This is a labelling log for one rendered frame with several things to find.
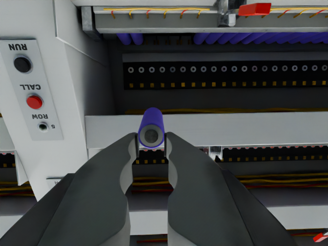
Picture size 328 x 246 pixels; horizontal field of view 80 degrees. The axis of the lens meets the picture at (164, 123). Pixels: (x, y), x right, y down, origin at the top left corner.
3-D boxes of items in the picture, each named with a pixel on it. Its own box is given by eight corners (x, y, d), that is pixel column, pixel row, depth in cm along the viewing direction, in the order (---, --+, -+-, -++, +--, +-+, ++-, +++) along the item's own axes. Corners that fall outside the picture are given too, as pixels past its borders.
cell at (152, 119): (165, 112, 19) (170, 131, 13) (156, 129, 19) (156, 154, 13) (149, 103, 19) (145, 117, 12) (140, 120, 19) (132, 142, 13)
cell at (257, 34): (240, 33, 34) (259, 18, 27) (251, 33, 34) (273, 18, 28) (240, 44, 34) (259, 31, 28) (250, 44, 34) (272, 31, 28)
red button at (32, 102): (24, 96, 23) (28, 109, 23) (38, 96, 23) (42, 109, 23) (29, 93, 24) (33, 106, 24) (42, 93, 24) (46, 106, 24)
